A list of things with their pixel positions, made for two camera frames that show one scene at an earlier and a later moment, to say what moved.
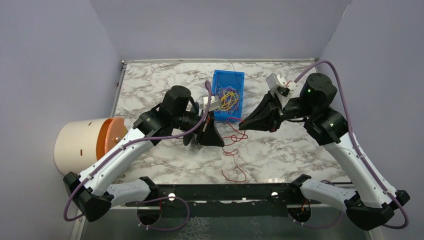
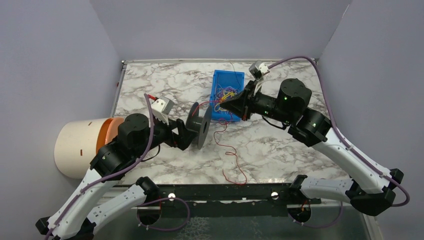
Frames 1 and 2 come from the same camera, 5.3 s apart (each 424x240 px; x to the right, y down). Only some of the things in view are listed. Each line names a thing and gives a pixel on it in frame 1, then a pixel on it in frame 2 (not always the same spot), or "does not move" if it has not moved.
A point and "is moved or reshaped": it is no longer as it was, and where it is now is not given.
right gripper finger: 268,107 to 238,105
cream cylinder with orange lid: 79,144 does not move
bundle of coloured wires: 229,96 does not move
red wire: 234,153 is moved or reshaped
